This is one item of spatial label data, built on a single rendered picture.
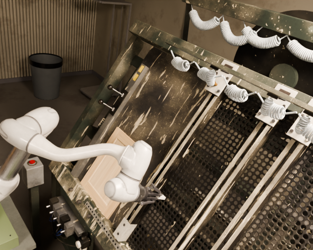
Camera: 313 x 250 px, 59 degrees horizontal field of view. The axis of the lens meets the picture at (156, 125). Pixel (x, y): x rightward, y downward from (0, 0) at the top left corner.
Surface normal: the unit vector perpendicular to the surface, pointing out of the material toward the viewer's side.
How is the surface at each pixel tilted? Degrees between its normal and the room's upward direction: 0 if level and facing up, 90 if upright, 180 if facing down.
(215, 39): 90
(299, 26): 90
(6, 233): 4
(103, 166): 58
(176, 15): 90
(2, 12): 90
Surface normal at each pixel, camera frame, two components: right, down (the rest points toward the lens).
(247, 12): -0.76, 0.20
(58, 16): 0.65, 0.48
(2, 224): 0.16, -0.89
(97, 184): -0.54, -0.29
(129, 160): -0.21, -0.09
